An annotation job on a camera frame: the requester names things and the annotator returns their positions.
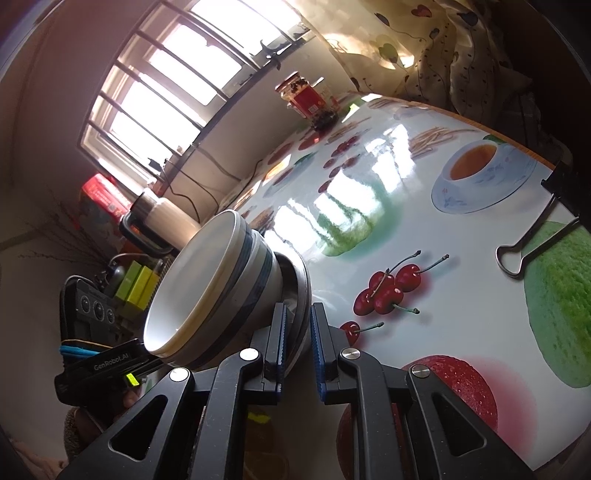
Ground person's left forearm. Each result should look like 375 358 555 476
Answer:
62 405 105 462

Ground large white blue-banded bowl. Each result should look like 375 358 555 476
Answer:
152 216 286 371

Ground patterned cream curtain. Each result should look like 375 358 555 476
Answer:
295 0 546 139

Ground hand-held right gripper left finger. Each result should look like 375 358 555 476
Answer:
58 301 291 480

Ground green box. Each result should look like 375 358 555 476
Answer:
115 261 141 302

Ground dried twig branches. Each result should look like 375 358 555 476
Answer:
18 194 114 266

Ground barred window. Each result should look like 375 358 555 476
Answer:
76 0 315 190

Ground black binder clip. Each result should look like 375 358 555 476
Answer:
495 159 585 278

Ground black power cable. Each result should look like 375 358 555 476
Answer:
161 138 259 217

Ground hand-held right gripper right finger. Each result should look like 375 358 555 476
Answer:
310 302 539 480

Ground lime box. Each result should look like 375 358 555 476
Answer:
127 267 160 309

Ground red-labelled glass jar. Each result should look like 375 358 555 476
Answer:
276 71 340 130

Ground cream electric kettle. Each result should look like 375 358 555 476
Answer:
119 188 201 260

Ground red box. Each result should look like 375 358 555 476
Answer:
82 174 136 222

